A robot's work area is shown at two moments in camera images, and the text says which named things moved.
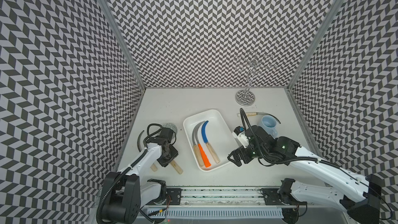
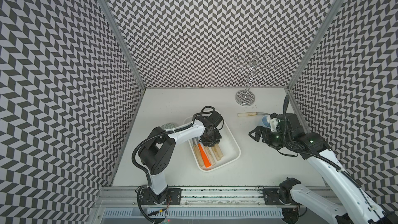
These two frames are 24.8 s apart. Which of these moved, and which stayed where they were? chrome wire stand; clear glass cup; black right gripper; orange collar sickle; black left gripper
Moved: black left gripper; black right gripper
Stayed: orange collar sickle; chrome wire stand; clear glass cup
